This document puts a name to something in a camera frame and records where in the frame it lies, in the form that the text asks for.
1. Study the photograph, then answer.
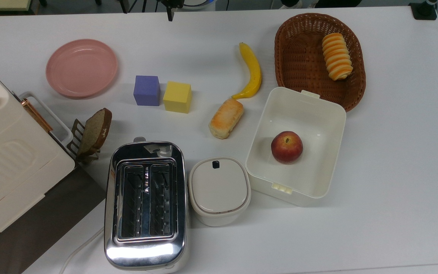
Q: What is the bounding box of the brown wicker basket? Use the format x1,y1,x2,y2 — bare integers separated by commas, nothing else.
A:
274,13,367,113

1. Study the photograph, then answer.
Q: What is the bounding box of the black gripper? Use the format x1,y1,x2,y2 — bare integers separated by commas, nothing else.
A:
160,0,184,22

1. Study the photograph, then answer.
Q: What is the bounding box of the white toaster cable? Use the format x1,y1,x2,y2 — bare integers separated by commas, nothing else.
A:
59,226,105,274

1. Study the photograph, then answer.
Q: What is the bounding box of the pink round plate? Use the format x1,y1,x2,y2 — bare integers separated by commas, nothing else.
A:
46,39,119,99

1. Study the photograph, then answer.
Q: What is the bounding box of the brown toast slice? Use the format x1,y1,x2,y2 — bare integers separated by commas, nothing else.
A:
77,108,113,156

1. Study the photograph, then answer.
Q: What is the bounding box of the small white lidded bin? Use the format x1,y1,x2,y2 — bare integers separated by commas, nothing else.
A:
188,156,252,227

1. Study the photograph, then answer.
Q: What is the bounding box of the chrome and cream toaster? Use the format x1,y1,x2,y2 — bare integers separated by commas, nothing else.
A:
104,137,189,272

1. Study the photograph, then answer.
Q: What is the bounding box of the striped orange pastry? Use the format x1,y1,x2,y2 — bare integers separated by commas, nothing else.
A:
322,33,354,81

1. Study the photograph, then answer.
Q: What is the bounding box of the copper oven door handle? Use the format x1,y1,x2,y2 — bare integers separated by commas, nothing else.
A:
21,98,53,133

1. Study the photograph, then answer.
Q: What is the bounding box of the golden bread roll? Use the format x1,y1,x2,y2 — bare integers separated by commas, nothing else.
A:
209,98,244,139

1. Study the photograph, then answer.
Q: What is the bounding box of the purple foam cube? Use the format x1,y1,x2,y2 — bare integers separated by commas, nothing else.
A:
133,75,161,107

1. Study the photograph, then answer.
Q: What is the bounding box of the white drawer handle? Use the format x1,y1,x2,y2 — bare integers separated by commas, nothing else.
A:
19,91,74,147

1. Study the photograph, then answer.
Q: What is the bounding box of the white plastic box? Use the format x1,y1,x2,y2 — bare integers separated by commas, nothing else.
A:
245,87,347,208

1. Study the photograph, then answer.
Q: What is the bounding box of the yellow banana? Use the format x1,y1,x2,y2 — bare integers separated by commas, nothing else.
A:
232,42,262,100

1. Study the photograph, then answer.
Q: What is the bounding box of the cream toy oven cabinet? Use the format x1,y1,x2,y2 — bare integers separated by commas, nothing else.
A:
0,57,76,250

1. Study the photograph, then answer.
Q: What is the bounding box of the yellow foam cube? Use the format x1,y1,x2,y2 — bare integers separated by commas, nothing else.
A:
163,81,192,114

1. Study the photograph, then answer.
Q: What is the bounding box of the red apple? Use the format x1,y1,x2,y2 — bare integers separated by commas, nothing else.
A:
271,131,303,164

